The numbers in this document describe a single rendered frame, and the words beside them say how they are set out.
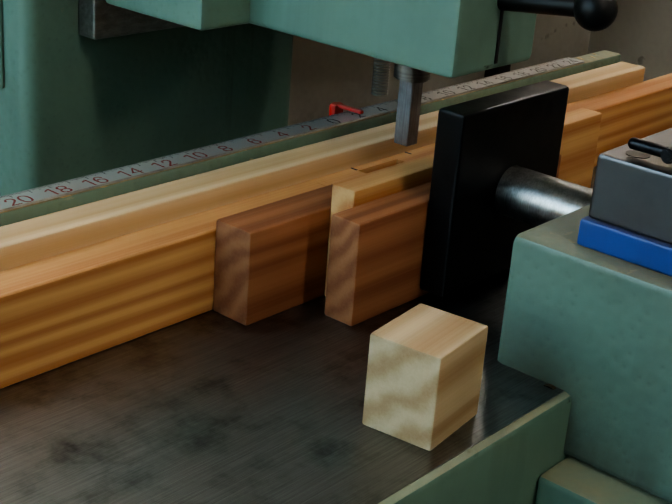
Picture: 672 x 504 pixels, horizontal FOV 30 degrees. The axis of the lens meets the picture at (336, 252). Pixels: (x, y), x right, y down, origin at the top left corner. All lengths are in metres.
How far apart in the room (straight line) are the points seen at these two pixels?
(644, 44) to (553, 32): 0.32
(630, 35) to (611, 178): 4.07
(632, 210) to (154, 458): 0.21
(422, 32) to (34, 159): 0.25
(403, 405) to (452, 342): 0.03
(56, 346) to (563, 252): 0.21
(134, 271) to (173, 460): 0.10
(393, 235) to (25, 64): 0.25
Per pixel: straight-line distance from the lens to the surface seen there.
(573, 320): 0.52
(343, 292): 0.56
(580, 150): 0.73
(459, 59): 0.60
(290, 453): 0.47
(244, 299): 0.56
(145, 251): 0.53
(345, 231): 0.55
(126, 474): 0.45
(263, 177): 0.60
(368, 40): 0.63
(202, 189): 0.58
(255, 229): 0.55
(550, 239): 0.53
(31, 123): 0.73
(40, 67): 0.72
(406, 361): 0.47
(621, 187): 0.51
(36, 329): 0.51
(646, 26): 4.53
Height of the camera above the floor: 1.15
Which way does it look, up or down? 22 degrees down
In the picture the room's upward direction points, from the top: 4 degrees clockwise
